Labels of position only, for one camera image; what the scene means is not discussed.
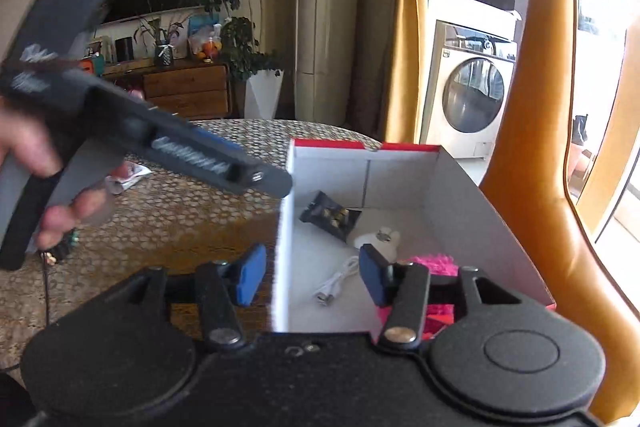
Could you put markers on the white printed paper packet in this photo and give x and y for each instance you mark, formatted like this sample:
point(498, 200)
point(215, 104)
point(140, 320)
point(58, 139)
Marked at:
point(136, 172)

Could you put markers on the desktop with patterned cloth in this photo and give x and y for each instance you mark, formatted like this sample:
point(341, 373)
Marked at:
point(175, 222)

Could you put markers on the small potted plant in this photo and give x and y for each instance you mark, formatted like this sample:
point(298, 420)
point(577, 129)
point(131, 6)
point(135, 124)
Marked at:
point(162, 42)

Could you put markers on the mustard yellow curtain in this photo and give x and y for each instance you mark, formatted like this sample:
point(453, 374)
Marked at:
point(410, 37)

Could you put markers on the bag of oranges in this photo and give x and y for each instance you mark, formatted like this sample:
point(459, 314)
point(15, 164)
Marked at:
point(209, 44)

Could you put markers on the white cardboard box red rim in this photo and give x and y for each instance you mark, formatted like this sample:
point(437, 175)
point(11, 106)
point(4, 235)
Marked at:
point(405, 187)

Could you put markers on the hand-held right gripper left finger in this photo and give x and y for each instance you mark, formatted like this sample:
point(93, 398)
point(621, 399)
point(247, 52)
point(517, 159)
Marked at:
point(251, 274)

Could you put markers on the white washing machine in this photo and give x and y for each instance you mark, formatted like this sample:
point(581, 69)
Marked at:
point(472, 102)

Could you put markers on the wooden drawer sideboard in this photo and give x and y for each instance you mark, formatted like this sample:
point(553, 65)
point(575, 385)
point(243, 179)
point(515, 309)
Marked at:
point(187, 89)

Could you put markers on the black snack packet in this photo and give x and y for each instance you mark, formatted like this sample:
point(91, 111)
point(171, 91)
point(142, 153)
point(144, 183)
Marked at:
point(327, 213)

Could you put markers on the pink fluffy cloth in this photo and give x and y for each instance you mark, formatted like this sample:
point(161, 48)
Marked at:
point(440, 265)

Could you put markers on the white rabbit-shaped gadget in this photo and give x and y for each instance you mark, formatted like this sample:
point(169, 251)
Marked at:
point(372, 238)

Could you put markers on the white angular planter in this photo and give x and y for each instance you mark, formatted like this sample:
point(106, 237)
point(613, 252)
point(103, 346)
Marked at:
point(264, 94)

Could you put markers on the person's left hand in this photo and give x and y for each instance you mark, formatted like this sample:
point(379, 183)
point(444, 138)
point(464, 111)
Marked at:
point(27, 147)

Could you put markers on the white floor air conditioner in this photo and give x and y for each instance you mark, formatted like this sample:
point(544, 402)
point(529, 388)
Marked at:
point(325, 17)

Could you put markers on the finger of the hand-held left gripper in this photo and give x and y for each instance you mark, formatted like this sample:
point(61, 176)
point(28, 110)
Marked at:
point(210, 138)

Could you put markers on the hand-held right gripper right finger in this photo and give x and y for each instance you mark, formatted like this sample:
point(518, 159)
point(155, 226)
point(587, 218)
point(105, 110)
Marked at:
point(372, 276)

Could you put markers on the brown sheer curtain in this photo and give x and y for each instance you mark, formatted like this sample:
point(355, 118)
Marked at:
point(372, 32)

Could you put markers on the orange and teal box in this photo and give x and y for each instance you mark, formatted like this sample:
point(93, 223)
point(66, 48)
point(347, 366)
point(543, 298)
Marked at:
point(94, 64)

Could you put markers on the black cylindrical speaker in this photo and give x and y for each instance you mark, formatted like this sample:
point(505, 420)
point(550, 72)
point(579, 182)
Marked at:
point(124, 49)

